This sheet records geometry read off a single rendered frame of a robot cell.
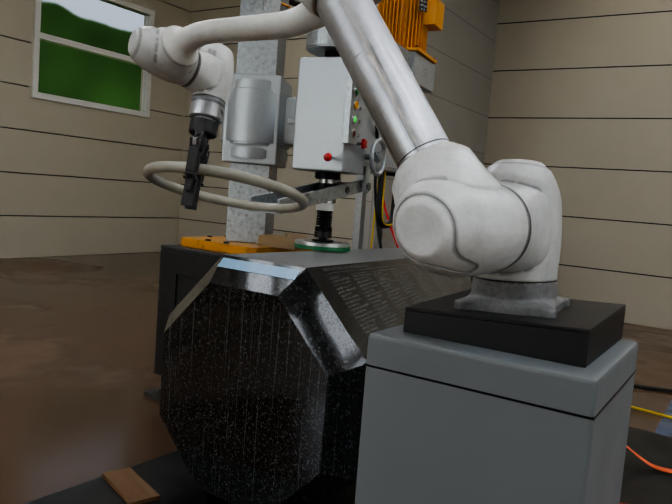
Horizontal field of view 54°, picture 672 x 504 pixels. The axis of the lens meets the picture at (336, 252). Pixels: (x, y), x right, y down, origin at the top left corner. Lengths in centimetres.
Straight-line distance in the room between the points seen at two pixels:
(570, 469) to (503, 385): 16
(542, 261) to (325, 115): 142
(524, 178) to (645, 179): 587
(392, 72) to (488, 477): 70
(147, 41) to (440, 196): 95
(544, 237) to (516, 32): 647
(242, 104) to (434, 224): 217
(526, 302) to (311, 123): 147
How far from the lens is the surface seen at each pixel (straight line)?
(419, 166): 107
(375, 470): 126
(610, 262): 710
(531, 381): 110
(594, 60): 731
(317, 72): 252
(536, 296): 123
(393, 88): 116
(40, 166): 867
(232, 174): 175
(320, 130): 248
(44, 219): 873
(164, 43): 171
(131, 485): 241
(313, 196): 233
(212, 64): 180
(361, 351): 186
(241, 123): 308
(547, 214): 121
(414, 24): 317
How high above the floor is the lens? 105
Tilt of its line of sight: 5 degrees down
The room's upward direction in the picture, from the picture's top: 4 degrees clockwise
